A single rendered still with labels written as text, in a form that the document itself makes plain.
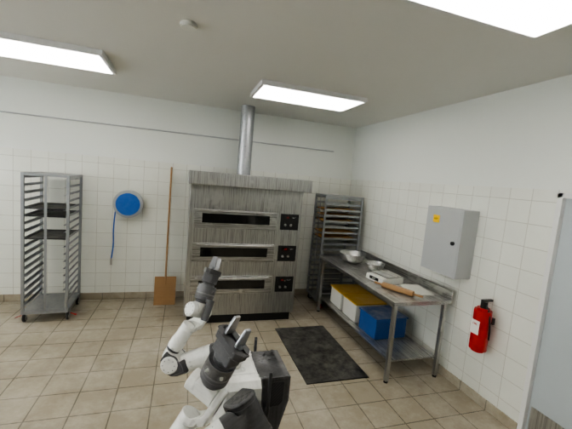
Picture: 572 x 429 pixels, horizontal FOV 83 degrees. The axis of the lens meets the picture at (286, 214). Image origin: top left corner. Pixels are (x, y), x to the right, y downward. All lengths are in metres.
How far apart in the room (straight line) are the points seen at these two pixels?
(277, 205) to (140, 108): 2.43
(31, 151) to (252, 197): 3.03
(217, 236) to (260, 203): 0.70
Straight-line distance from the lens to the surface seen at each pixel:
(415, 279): 4.34
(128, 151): 5.28
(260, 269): 4.51
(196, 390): 1.11
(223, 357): 1.01
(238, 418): 1.25
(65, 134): 5.46
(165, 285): 5.24
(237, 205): 4.28
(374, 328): 4.12
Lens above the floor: 1.99
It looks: 6 degrees down
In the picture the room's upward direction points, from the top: 5 degrees clockwise
